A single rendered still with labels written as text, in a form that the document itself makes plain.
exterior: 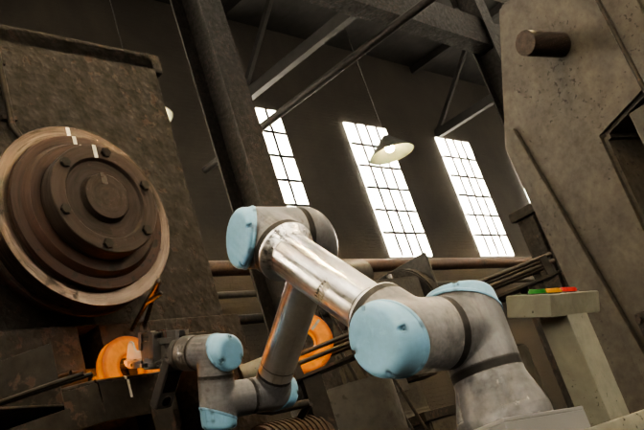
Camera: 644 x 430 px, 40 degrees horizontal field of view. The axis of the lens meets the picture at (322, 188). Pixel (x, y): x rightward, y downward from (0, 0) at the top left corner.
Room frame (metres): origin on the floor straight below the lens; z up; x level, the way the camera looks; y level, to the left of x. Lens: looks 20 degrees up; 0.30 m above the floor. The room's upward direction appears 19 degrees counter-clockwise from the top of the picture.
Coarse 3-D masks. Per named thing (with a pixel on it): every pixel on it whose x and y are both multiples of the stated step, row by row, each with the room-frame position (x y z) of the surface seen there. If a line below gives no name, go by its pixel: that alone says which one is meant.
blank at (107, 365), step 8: (128, 336) 1.99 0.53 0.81; (112, 344) 1.95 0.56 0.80; (120, 344) 1.96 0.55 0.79; (136, 344) 2.00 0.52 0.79; (104, 352) 1.93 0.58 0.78; (112, 352) 1.94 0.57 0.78; (120, 352) 1.96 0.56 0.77; (104, 360) 1.93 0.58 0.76; (112, 360) 1.94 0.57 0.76; (120, 360) 1.96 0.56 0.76; (96, 368) 1.94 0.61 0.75; (104, 368) 1.92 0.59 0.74; (112, 368) 1.94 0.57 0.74; (104, 376) 1.92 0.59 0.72; (112, 376) 1.93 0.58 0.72
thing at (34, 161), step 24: (48, 144) 1.86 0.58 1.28; (72, 144) 1.91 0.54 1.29; (96, 144) 1.97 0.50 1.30; (24, 168) 1.80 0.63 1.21; (24, 192) 1.78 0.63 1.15; (24, 216) 1.78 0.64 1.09; (24, 240) 1.78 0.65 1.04; (48, 240) 1.80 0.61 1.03; (48, 264) 1.81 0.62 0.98; (72, 264) 1.84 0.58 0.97; (96, 264) 1.88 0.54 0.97; (120, 264) 1.93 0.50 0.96; (144, 264) 2.01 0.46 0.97; (96, 288) 1.90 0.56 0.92; (120, 288) 1.96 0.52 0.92
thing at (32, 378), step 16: (32, 352) 1.50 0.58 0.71; (48, 352) 1.50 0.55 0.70; (0, 368) 1.51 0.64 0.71; (16, 368) 1.51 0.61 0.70; (32, 368) 1.50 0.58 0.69; (48, 368) 1.50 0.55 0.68; (0, 384) 1.51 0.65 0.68; (16, 384) 1.51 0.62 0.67; (32, 384) 1.50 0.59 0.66; (32, 400) 1.50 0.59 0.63; (48, 400) 1.50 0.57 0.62; (0, 416) 1.35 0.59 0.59; (16, 416) 1.42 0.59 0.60; (32, 416) 1.49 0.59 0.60
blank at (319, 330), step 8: (312, 320) 2.19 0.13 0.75; (320, 320) 2.19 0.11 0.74; (312, 328) 2.18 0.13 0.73; (320, 328) 2.19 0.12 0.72; (328, 328) 2.20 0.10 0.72; (312, 336) 2.20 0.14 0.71; (320, 336) 2.19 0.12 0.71; (328, 336) 2.19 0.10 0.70; (312, 352) 2.18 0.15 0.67; (312, 360) 2.18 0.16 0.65; (320, 360) 2.18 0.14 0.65; (304, 368) 2.17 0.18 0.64; (312, 368) 2.18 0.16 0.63
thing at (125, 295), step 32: (64, 128) 1.92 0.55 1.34; (0, 160) 1.78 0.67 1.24; (128, 160) 2.06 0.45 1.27; (0, 192) 1.76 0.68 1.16; (0, 224) 1.75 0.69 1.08; (0, 256) 1.80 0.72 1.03; (32, 256) 1.80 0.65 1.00; (160, 256) 2.07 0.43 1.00; (32, 288) 1.84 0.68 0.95; (64, 288) 1.85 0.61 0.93; (128, 288) 1.98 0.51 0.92
